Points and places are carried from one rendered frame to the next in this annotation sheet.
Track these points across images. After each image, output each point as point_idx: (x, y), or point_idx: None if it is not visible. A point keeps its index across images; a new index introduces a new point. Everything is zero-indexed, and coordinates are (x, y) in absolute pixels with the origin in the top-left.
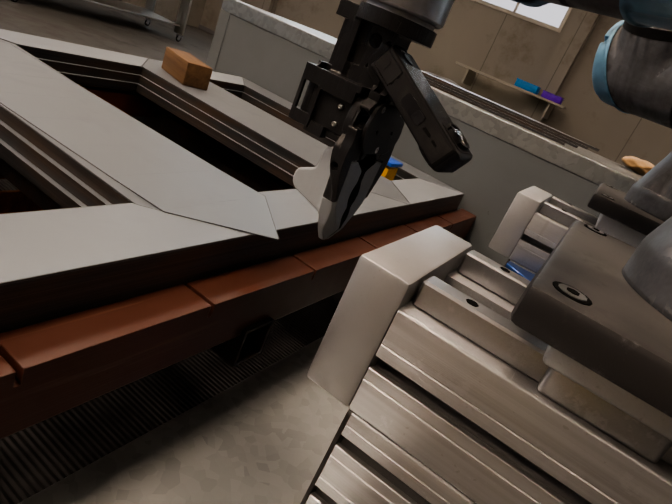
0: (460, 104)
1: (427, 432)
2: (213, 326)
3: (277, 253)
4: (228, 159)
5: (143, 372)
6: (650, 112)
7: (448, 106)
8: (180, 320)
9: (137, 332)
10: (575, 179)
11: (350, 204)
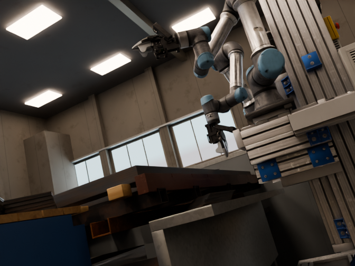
0: (230, 154)
1: (252, 139)
2: (222, 179)
3: None
4: None
5: (218, 184)
6: None
7: (227, 157)
8: (217, 174)
9: (214, 174)
10: None
11: (226, 149)
